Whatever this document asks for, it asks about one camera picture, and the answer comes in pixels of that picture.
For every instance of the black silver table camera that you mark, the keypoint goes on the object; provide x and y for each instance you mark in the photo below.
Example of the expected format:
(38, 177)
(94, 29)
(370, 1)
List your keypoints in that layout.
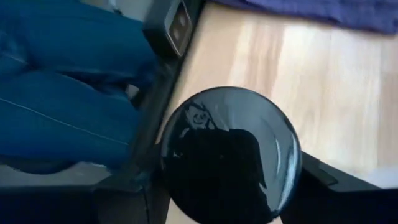
(177, 28)

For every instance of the black aluminium table frame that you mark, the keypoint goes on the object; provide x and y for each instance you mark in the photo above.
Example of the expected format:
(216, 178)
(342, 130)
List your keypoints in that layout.
(155, 118)

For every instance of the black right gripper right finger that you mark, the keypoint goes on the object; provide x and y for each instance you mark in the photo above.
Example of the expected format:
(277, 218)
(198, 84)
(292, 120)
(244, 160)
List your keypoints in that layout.
(335, 205)

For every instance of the purple cloth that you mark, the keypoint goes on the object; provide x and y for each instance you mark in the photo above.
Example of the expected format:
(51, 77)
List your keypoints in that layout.
(311, 12)

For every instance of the black-lid spice jar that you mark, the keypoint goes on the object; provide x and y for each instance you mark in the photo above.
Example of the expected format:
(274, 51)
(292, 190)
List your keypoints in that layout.
(230, 155)

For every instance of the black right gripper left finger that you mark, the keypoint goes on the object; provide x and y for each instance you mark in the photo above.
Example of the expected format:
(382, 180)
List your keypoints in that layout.
(133, 205)

